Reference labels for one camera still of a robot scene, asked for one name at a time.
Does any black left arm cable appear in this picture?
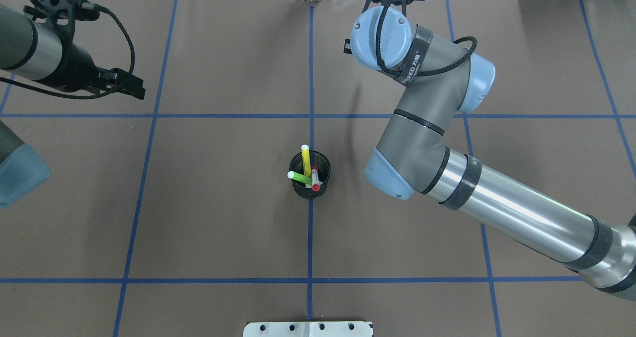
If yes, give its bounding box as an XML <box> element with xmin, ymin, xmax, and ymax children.
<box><xmin>0</xmin><ymin>4</ymin><xmax>136</xmax><ymax>100</ymax></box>

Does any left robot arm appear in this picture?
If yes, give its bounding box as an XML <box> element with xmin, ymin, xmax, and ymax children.
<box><xmin>0</xmin><ymin>0</ymin><xmax>146</xmax><ymax>209</ymax></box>

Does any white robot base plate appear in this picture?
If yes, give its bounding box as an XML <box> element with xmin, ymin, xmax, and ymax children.
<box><xmin>242</xmin><ymin>321</ymin><xmax>375</xmax><ymax>337</ymax></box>

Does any red white marker pen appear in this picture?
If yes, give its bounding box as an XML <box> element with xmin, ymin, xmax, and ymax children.
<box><xmin>311</xmin><ymin>166</ymin><xmax>322</xmax><ymax>192</ymax></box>

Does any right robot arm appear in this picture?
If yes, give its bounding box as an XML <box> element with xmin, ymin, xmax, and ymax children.
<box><xmin>345</xmin><ymin>0</ymin><xmax>636</xmax><ymax>301</ymax></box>

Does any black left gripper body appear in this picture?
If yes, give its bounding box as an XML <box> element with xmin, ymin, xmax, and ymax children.
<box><xmin>60</xmin><ymin>44</ymin><xmax>125</xmax><ymax>94</ymax></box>

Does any black mesh pen cup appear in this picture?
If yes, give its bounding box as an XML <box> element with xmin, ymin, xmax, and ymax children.
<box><xmin>289</xmin><ymin>150</ymin><xmax>331</xmax><ymax>200</ymax></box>

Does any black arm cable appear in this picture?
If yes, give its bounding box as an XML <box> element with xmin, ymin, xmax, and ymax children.
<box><xmin>0</xmin><ymin>4</ymin><xmax>136</xmax><ymax>100</ymax></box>
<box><xmin>376</xmin><ymin>0</ymin><xmax>477</xmax><ymax>77</ymax></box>

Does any yellow highlighter pen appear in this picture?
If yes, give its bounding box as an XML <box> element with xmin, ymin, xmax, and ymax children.
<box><xmin>301</xmin><ymin>144</ymin><xmax>312</xmax><ymax>176</ymax></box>

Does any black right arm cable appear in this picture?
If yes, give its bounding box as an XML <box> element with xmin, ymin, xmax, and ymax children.
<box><xmin>376</xmin><ymin>0</ymin><xmax>477</xmax><ymax>77</ymax></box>

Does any green highlighter pen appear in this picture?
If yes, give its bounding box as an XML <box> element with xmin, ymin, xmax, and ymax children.
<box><xmin>288</xmin><ymin>171</ymin><xmax>313</xmax><ymax>186</ymax></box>

